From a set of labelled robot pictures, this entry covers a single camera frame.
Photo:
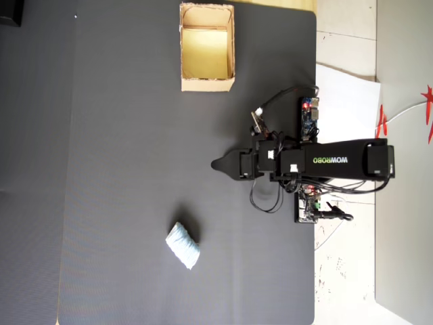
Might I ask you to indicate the large red paper star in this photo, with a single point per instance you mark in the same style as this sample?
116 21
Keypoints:
429 108

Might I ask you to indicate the black power plug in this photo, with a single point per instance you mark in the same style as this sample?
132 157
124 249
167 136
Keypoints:
333 214

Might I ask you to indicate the blue circuit board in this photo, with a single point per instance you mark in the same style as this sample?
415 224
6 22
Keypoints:
309 116

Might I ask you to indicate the small red paper cutout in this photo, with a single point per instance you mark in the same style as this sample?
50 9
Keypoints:
382 123

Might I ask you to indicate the white flat board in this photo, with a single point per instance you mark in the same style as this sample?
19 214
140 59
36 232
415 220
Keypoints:
406 220

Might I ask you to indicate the white paper sheet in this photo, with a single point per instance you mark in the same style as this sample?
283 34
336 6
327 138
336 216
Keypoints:
348 108

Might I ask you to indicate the motor driver board red LED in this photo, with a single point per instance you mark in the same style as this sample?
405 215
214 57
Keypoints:
306 206

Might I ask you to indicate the open cardboard box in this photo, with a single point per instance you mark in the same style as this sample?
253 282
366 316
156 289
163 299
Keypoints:
206 84

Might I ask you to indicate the black box object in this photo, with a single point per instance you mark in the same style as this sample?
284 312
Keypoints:
10 11

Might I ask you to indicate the black table mat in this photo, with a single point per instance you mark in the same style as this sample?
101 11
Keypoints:
135 162

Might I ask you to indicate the yellow foam pad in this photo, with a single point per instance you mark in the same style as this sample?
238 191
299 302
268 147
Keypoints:
204 52

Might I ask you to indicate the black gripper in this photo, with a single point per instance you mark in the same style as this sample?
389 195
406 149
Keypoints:
262 159

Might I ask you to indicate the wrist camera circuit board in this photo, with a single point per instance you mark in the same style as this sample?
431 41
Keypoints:
258 122

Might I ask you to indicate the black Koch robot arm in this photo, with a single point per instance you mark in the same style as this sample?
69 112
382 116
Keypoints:
324 160

